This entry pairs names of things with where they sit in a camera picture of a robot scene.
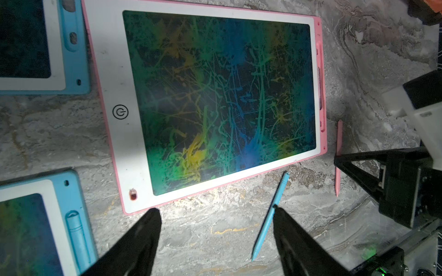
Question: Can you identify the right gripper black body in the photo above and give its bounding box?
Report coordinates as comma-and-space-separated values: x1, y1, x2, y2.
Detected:
379, 148, 442, 229

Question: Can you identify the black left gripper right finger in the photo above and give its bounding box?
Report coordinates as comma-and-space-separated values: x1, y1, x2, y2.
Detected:
273, 206, 349, 276

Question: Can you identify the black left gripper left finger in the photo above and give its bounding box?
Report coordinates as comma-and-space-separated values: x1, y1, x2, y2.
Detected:
83, 208, 162, 276

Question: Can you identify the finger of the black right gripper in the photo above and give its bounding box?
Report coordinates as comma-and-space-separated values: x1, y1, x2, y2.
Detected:
334, 150, 388, 203

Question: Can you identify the pink stylus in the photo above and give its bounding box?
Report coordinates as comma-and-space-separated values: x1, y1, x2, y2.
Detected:
334, 120, 343, 197

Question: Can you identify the blue stylus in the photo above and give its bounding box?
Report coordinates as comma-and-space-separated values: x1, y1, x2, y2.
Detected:
66, 210, 91, 274
251, 171, 290, 262

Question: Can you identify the blue tablet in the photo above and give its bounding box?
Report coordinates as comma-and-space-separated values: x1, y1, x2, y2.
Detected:
1, 170, 99, 276
1, 1, 90, 95

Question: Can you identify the pink writing tablet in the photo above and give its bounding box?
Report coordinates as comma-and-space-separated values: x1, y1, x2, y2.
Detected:
82, 1, 328, 215

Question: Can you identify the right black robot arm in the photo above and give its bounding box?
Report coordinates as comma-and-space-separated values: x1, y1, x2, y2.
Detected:
334, 147, 442, 276

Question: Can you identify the blue stylus on table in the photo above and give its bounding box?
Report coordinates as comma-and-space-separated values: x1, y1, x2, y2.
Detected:
251, 171, 290, 262

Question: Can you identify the orange plastic tool case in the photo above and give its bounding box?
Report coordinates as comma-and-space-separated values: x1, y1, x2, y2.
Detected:
407, 0, 442, 26

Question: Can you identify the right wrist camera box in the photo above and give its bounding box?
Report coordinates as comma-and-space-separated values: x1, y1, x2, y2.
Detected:
382, 70, 442, 170

